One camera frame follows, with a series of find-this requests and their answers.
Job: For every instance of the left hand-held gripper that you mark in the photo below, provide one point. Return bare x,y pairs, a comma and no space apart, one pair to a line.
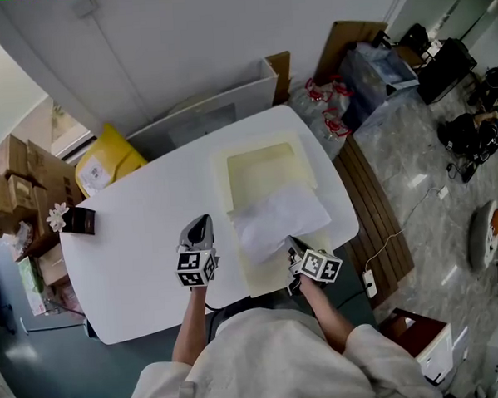
194,267

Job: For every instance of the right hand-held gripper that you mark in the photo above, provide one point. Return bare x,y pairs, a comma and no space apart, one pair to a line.
319,267

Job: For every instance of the white A4 paper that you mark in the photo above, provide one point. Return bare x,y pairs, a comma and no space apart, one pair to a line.
283,217

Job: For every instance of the cream box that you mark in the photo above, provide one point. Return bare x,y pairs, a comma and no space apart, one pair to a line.
260,168

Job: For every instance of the person's left forearm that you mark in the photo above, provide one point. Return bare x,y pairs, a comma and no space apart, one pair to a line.
191,322

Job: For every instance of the person's right forearm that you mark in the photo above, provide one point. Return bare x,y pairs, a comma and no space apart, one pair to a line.
326,315

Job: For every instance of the white power strip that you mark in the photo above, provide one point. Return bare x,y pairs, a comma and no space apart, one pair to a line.
370,285

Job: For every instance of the wooden slat board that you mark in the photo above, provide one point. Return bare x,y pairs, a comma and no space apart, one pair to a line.
374,212

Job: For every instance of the person's beige shirt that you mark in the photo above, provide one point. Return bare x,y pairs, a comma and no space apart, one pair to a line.
274,359

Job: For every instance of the small brown box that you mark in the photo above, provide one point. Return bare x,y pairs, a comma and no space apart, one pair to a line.
81,221

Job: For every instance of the yellow parcel bag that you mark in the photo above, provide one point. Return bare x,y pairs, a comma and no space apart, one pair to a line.
113,155

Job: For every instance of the bag of plastic bottles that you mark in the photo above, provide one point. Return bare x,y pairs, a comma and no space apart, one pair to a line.
311,107

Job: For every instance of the clear plastic bag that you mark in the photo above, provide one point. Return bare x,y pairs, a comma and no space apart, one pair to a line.
64,297

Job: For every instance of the white panel board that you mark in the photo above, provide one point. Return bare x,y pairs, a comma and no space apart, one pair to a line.
247,94

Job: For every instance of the white power adapter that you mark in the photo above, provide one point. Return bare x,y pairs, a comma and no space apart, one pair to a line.
443,192

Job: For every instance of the small cardboard sheet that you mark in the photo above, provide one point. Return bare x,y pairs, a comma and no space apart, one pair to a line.
282,76

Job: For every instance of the green printed carton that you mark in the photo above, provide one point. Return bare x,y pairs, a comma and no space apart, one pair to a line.
30,284

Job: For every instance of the plastic-wrapped grey furniture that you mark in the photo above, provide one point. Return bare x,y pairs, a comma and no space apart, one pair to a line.
372,87

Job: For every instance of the white and brown cabinet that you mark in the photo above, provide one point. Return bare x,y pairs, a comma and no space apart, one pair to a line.
436,359

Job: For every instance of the white round cushion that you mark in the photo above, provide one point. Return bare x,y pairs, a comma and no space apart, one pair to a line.
480,240

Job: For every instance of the pile of cardboard boxes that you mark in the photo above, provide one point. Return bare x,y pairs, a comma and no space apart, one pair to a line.
18,173

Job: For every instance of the large cardboard sheet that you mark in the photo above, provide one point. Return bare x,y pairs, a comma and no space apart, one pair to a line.
341,43

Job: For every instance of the wooden chair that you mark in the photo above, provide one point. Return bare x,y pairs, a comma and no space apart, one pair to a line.
412,55

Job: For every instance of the black cabinet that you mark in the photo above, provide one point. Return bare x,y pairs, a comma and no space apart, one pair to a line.
446,71

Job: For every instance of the black backpack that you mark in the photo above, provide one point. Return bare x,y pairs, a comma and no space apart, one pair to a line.
415,35

